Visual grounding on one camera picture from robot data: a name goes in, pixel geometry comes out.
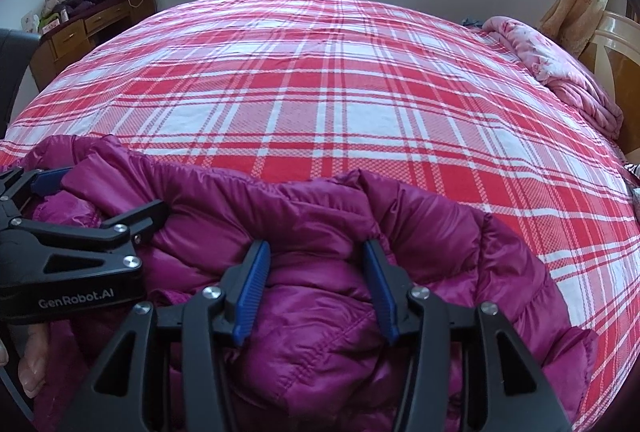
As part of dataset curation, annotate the bed with red plaid sheet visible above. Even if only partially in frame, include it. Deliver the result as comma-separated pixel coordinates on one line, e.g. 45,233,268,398
0,0,640,432

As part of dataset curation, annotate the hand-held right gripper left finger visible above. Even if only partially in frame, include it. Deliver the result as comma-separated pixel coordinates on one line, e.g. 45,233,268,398
57,239,273,432

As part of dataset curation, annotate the magenta down jacket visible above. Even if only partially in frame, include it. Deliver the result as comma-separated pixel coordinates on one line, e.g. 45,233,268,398
0,133,598,432

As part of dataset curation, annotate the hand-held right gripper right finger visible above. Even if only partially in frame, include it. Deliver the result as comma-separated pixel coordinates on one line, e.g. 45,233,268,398
361,238,573,432

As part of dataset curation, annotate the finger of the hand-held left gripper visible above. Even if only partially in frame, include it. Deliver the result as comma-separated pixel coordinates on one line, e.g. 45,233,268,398
0,166,76,218
17,199,170,285

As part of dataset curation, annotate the person's left hand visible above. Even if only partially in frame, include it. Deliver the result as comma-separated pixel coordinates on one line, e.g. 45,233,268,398
17,323,52,399

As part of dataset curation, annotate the wooden desk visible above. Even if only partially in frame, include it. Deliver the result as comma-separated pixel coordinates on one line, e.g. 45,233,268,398
29,0,157,93

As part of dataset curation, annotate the pink folded blanket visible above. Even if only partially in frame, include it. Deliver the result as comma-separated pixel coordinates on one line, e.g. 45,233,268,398
482,16,624,136

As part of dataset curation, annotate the wooden headboard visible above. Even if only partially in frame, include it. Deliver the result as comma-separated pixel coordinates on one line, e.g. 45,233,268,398
580,10,640,163

